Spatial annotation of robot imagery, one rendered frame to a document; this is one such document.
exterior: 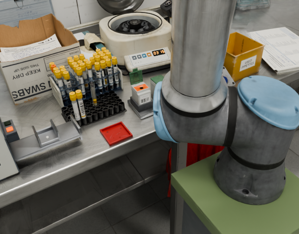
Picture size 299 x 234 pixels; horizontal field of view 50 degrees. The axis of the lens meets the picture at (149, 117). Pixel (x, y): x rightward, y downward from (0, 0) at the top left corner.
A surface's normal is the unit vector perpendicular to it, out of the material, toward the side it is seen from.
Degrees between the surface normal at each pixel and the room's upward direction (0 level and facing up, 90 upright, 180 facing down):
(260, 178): 71
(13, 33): 87
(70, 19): 90
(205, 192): 2
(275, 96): 9
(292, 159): 0
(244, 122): 60
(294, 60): 1
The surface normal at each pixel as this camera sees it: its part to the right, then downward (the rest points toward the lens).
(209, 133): -0.12, 0.54
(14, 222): -0.03, -0.77
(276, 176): 0.52, 0.26
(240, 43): -0.85, 0.36
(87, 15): 0.51, 0.53
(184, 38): -0.59, 0.65
